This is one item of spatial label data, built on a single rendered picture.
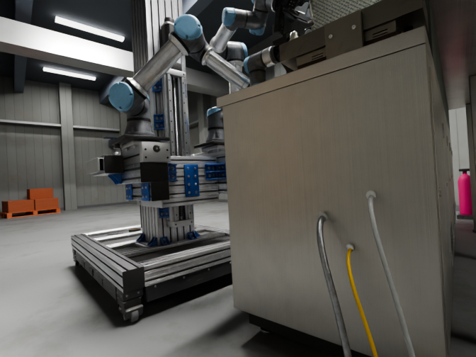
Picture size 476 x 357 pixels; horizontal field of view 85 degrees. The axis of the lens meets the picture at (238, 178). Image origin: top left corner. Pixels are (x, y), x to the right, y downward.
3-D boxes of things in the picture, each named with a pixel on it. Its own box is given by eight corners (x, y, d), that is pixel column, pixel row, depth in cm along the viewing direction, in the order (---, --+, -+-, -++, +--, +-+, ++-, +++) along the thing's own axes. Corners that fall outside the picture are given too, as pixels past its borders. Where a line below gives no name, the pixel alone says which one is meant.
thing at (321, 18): (316, 61, 102) (313, 14, 102) (384, 37, 87) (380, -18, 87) (315, 61, 101) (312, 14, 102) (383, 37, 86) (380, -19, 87)
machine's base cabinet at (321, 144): (382, 224, 291) (377, 147, 292) (457, 229, 250) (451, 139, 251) (233, 333, 99) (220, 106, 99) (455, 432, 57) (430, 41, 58)
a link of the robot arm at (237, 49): (222, 129, 175) (220, 44, 170) (244, 129, 180) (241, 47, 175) (228, 127, 164) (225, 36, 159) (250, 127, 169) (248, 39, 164)
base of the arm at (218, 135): (200, 144, 168) (200, 129, 168) (219, 146, 177) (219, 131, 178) (214, 141, 156) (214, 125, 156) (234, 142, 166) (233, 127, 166)
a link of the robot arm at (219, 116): (205, 130, 171) (204, 110, 171) (225, 130, 175) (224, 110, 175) (209, 126, 159) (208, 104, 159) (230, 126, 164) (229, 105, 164)
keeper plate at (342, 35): (329, 64, 79) (326, 27, 79) (365, 52, 72) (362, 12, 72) (325, 61, 77) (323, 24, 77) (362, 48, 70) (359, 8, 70)
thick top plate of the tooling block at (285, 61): (301, 75, 101) (300, 59, 102) (428, 33, 76) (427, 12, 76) (280, 62, 89) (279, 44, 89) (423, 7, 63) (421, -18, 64)
